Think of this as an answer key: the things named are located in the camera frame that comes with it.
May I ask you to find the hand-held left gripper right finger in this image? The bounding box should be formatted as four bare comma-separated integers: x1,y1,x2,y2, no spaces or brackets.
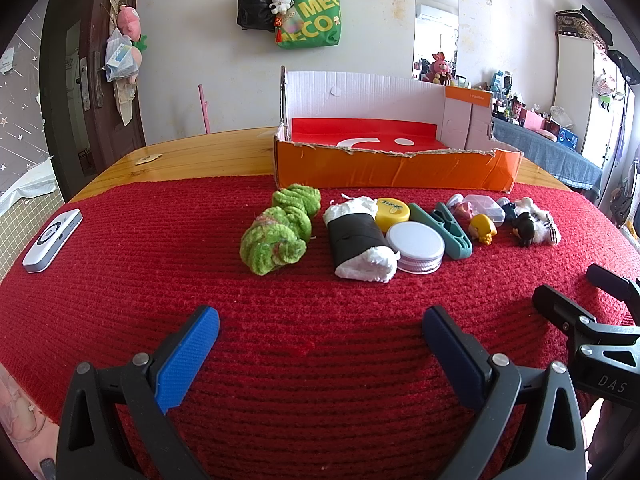
422,305,586,480

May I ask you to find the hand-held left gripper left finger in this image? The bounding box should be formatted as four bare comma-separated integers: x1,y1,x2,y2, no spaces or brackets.
56,305,221,480

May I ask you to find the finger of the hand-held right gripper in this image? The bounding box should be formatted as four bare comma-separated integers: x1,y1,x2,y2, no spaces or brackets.
532,284,640,348
586,263,640,318

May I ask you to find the white fluffy hair clip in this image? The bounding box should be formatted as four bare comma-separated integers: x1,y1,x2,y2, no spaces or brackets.
515,197,562,245

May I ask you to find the black-haired doll figurine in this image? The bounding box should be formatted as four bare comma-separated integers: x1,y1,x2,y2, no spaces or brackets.
500,199,538,247

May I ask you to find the teal plastic clip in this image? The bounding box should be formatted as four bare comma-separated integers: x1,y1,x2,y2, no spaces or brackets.
409,201,473,260

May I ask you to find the yellow figurine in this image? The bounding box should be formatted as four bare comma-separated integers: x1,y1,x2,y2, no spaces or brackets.
470,214,498,246

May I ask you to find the white lid jar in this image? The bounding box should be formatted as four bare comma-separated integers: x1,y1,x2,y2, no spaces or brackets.
385,221,446,275

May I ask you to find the clear plastic box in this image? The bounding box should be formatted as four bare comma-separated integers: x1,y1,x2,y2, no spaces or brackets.
465,194,506,223

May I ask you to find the green pink crochet scrunchie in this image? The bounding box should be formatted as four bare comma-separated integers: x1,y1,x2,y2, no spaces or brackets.
240,210,308,276

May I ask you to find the small pink round container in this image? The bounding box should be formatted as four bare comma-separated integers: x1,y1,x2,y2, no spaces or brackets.
446,193,476,220

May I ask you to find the yellow lid jar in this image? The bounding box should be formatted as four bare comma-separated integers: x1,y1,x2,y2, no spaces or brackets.
375,197,412,233

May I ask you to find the red and white cardboard box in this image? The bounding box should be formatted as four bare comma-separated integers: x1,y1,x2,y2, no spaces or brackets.
272,66,524,194

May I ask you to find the person's right forearm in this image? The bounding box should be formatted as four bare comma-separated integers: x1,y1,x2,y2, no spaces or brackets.
587,399,640,480

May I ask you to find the red knitted blanket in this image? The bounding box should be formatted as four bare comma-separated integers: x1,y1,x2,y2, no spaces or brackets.
0,175,640,480

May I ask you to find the desk with blue cloth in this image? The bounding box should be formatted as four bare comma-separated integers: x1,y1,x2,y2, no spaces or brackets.
492,115,603,191

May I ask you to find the white flat device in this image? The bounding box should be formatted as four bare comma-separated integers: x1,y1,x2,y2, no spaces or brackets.
22,208,83,273

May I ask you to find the cluster of desk bottles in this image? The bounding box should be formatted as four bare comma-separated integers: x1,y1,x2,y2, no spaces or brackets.
487,71,581,148

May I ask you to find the white wardrobe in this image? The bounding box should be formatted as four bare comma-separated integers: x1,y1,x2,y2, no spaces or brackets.
552,30,628,171

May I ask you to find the white cloth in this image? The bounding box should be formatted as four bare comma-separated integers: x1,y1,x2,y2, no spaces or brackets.
0,157,56,211

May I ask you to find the dark brown door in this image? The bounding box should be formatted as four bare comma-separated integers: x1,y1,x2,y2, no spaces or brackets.
40,0,146,176

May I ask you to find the pink stick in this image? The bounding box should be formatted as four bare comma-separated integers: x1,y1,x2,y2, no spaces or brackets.
197,85,211,135

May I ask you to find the beige cloth bag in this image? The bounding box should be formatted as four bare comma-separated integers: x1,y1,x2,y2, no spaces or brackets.
114,80,138,126

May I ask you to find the pink rabbit plush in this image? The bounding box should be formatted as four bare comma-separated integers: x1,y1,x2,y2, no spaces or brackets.
424,52,453,85

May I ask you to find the grey star curtain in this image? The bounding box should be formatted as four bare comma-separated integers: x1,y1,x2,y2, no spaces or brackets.
0,10,56,196

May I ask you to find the peach plush toy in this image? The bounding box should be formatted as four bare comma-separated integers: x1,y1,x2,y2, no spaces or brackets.
125,34,149,85

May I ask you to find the clear plastic bag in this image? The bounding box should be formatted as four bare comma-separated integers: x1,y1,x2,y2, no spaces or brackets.
104,29,138,82

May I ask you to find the pink plush toy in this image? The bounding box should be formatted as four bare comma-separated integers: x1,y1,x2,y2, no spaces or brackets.
117,5,142,41

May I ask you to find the black backpack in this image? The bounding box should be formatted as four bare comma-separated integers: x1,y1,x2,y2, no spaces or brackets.
236,0,286,31

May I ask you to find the green tote bag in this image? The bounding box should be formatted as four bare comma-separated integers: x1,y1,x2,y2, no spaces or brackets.
276,0,343,50

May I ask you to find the metal door handle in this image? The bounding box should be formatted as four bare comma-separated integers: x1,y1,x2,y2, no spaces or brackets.
75,52,103,111

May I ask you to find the wall mirror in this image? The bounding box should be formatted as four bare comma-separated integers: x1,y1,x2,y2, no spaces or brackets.
412,0,460,85

